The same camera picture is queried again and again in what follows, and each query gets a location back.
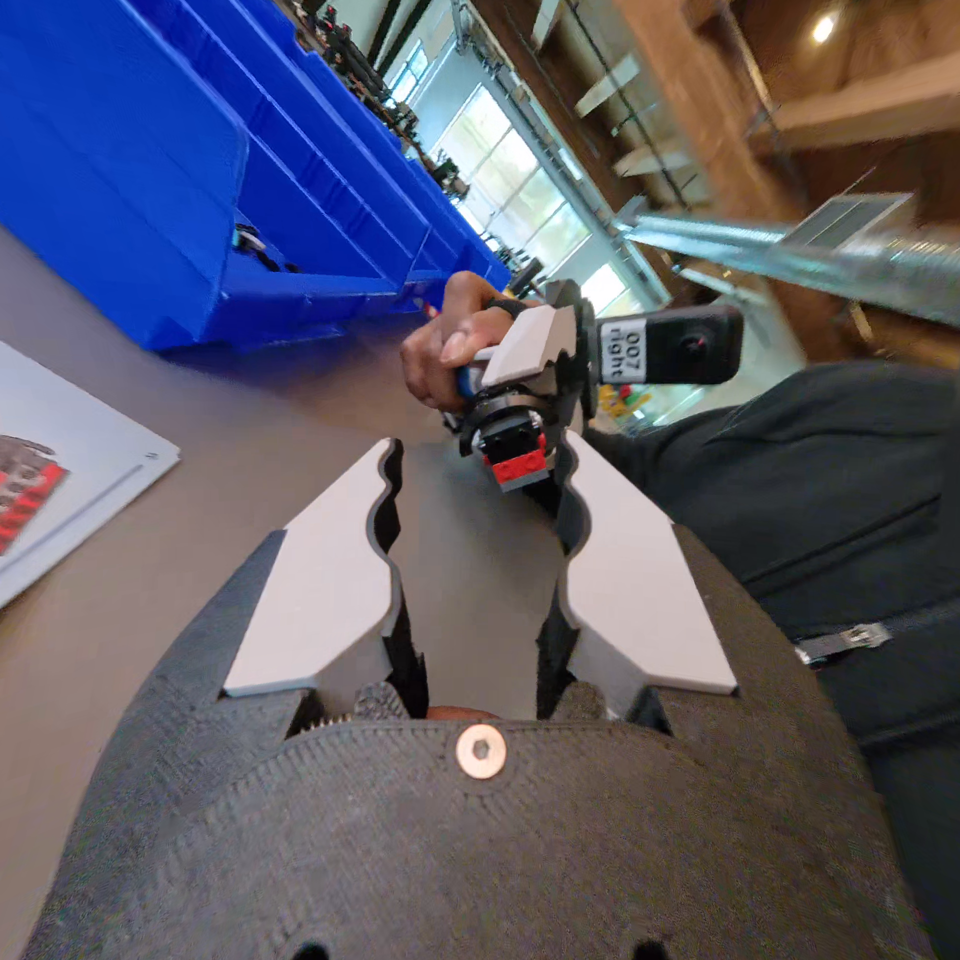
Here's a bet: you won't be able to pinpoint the tall grid window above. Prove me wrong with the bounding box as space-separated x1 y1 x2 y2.
390 37 669 320

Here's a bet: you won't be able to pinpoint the metal vent grille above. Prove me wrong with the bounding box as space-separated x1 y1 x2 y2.
780 191 918 249

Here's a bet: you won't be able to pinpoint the metal zipper pull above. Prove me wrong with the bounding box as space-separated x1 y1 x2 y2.
795 622 894 667

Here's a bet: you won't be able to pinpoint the red and grey brick model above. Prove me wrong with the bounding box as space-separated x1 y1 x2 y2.
457 386 562 495

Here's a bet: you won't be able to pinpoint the grey desk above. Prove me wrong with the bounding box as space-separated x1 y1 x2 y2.
0 225 571 960

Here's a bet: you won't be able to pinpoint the yellow green toy pieces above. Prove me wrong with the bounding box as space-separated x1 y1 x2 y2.
600 382 654 421

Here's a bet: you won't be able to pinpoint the person's right hand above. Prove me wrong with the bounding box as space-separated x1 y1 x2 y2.
399 270 543 412

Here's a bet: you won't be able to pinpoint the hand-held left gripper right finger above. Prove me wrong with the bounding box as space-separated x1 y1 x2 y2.
534 429 740 720

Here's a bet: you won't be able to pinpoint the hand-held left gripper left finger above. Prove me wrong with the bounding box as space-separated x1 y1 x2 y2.
222 437 430 720

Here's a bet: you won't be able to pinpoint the person's dark jacket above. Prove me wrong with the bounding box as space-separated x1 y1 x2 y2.
738 495 960 960

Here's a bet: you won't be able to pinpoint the person's right forearm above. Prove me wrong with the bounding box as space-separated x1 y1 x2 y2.
581 360 960 594

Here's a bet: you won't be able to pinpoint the brick instruction booklet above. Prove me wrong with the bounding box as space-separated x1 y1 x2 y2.
0 341 181 609

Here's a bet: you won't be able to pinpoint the silver flexible duct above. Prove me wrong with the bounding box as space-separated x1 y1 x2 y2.
622 213 960 325

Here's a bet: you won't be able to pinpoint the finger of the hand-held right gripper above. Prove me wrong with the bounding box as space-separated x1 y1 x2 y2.
480 306 580 393

